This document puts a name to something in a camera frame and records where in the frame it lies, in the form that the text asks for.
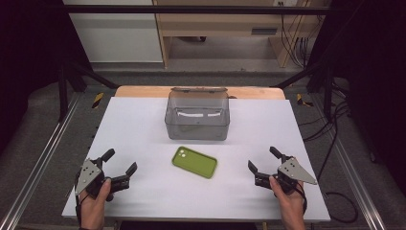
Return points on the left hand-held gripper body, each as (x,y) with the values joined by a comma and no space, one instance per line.
(89,174)

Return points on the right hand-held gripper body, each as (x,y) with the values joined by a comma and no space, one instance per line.
(293,171)

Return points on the grey transparent plastic box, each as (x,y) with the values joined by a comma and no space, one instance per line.
(198,126)

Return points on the person's left hand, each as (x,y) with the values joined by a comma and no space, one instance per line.
(92,211)

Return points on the person's right hand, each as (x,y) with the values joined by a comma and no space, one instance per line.
(292,209)

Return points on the white table board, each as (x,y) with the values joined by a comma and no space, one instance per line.
(134,127)

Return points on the yellow black floor tape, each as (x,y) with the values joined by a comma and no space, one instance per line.
(97,100)
(300,100)

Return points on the wooden table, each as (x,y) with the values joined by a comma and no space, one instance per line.
(143,92)

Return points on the white cabinet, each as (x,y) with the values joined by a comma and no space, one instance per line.
(118,35)

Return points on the black curtain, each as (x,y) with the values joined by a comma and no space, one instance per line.
(373,64)
(28,48)

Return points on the light wooden desk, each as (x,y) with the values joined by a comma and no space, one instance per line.
(223,20)

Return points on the aluminium floor rail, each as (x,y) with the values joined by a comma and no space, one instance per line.
(354,179)
(35,172)

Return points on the black upright frame post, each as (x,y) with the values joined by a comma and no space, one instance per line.
(327,92)
(63,96)

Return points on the black diagonal frame strut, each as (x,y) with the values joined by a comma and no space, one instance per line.
(95,76)
(297,76)

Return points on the black horizontal frame bar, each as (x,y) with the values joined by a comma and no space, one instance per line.
(191,9)

